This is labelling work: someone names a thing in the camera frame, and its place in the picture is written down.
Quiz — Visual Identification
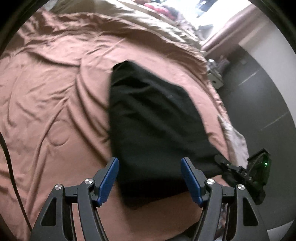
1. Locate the pink curtain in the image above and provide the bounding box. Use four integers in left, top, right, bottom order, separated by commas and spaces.
201, 4, 263, 58

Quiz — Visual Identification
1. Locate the black cable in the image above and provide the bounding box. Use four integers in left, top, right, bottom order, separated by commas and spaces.
0, 131, 33, 232

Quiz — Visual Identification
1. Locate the beige duvet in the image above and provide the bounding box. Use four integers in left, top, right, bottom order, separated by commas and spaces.
51, 1, 201, 49

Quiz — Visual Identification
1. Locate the brown bed blanket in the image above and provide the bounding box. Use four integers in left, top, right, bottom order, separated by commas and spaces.
1, 10, 229, 240

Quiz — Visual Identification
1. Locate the black garment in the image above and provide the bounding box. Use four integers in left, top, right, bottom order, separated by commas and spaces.
109, 61, 222, 208

